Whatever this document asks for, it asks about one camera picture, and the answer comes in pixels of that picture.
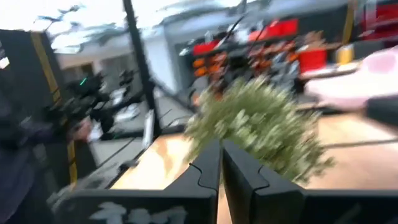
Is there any pink rubber slide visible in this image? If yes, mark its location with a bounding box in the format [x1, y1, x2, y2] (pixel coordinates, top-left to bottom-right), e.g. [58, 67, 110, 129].
[303, 46, 398, 111]

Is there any person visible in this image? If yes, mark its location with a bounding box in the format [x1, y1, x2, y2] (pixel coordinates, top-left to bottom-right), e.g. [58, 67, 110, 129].
[0, 102, 94, 224]

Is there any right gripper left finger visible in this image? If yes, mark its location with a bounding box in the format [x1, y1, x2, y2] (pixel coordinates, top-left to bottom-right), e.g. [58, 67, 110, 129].
[164, 139, 222, 224]

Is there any green artificial plant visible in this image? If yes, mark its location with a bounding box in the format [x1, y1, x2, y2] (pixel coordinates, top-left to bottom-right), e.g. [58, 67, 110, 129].
[185, 76, 335, 184]

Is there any red bucket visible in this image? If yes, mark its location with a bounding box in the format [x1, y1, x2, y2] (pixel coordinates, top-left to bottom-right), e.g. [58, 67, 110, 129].
[297, 48, 328, 74]

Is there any black pillar with yellow stripe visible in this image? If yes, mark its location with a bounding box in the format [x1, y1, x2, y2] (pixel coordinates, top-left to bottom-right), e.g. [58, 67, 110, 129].
[0, 28, 78, 187]

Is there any yellow container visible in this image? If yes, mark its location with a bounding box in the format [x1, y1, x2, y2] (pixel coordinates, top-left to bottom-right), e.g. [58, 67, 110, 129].
[335, 45, 355, 65]

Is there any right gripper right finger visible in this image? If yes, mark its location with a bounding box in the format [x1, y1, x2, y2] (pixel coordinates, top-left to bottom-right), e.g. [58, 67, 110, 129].
[223, 140, 307, 224]

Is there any storage rack with red bins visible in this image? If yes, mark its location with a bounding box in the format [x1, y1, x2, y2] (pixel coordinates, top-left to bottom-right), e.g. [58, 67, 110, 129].
[357, 0, 398, 43]
[174, 17, 301, 100]

